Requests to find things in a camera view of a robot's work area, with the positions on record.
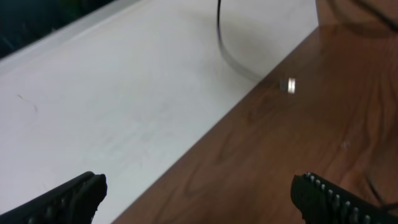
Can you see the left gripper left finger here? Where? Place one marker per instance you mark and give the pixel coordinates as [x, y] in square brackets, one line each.
[74, 202]

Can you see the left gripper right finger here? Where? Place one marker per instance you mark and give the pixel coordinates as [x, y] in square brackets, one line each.
[322, 202]

